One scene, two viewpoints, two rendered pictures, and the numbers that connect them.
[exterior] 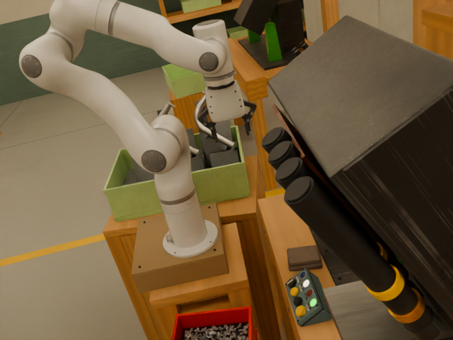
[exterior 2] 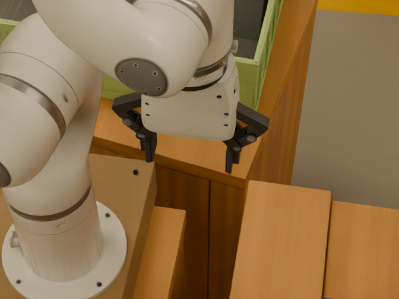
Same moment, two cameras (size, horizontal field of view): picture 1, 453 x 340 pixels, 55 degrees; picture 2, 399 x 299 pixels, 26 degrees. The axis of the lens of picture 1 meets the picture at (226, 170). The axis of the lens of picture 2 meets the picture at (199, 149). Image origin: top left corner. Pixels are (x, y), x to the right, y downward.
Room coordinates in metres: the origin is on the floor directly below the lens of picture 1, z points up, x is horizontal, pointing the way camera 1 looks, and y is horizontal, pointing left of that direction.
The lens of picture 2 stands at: (0.57, -0.14, 2.08)
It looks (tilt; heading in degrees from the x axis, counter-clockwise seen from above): 53 degrees down; 9
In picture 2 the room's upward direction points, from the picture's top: straight up
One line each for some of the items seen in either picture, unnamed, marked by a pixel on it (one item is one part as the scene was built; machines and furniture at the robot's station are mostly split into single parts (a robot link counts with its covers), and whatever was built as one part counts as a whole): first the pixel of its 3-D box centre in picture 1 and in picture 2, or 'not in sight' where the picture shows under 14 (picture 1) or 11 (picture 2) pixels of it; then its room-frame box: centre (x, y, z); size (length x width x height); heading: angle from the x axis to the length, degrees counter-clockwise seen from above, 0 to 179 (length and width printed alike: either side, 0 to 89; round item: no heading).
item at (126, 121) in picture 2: (209, 131); (139, 133); (1.16, 0.02, 1.32); 0.03 x 0.03 x 0.07; 89
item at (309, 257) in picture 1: (304, 258); not in sight; (1.01, -0.17, 0.91); 0.10 x 0.08 x 0.03; 80
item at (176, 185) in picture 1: (169, 156); (45, 111); (1.24, 0.16, 1.24); 0.19 x 0.12 x 0.24; 168
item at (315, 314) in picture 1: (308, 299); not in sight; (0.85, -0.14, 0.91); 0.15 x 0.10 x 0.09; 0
